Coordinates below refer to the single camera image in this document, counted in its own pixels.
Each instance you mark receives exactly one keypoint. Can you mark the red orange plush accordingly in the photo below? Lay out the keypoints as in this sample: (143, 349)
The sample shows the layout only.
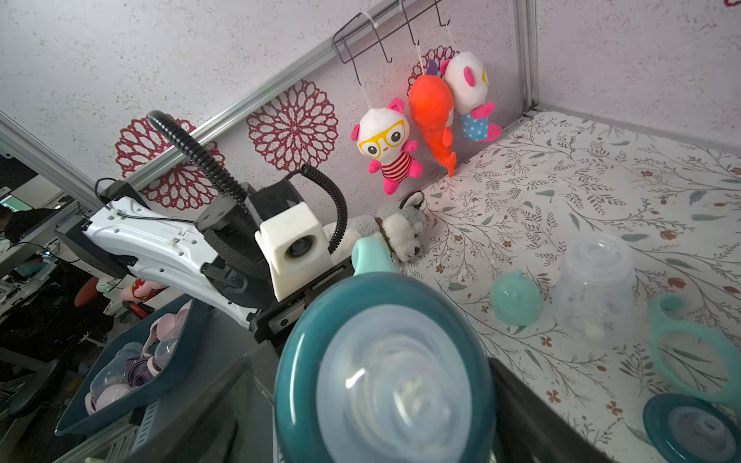
(431, 108)

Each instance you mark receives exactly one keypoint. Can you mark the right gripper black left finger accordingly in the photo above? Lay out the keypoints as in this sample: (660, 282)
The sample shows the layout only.
(232, 421)

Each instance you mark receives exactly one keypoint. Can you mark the teal parts bin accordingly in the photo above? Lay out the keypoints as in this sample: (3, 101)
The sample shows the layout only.
(140, 366)

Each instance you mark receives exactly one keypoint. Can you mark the teal nipple collar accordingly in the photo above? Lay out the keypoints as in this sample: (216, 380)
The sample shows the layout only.
(382, 368)
(686, 429)

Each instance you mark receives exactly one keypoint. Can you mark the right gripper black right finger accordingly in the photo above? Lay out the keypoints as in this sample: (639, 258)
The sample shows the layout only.
(528, 430)

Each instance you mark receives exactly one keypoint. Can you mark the grey white husky plush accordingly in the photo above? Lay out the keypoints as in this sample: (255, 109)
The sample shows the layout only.
(402, 227)

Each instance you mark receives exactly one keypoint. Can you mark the white plush yellow glasses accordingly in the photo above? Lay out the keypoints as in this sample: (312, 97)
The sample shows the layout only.
(383, 135)

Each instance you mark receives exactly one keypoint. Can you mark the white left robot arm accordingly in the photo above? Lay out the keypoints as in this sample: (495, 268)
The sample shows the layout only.
(126, 238)

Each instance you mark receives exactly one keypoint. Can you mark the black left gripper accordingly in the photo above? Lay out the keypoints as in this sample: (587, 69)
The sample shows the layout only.
(273, 255)

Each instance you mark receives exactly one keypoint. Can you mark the white pink plush upper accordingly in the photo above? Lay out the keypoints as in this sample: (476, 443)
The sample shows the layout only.
(466, 76)

